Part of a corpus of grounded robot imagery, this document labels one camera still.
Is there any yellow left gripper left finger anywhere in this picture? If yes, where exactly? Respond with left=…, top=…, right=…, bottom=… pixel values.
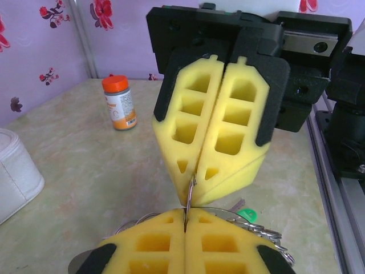
left=76, top=208, right=186, bottom=274

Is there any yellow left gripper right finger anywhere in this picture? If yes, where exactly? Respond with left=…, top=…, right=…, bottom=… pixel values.
left=185, top=207, right=296, bottom=274

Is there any silver keyring with chain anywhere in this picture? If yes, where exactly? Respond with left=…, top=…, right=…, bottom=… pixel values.
left=68, top=174, right=296, bottom=274

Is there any green plastic-headed key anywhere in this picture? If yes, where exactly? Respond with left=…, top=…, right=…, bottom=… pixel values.
left=237, top=209, right=258, bottom=224

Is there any orange-capped pill bottle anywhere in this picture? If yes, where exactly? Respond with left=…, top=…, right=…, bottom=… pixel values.
left=102, top=75, right=138, bottom=132

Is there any white zippered case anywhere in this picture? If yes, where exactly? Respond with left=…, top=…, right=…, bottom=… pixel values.
left=0, top=128, right=46, bottom=226

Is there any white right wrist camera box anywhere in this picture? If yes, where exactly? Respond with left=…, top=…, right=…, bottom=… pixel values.
left=198, top=0, right=301, bottom=14

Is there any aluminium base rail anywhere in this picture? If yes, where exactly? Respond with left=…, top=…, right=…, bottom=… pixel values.
left=306, top=111, right=365, bottom=274

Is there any aluminium frame post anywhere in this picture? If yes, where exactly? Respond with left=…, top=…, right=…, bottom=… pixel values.
left=70, top=0, right=99, bottom=79

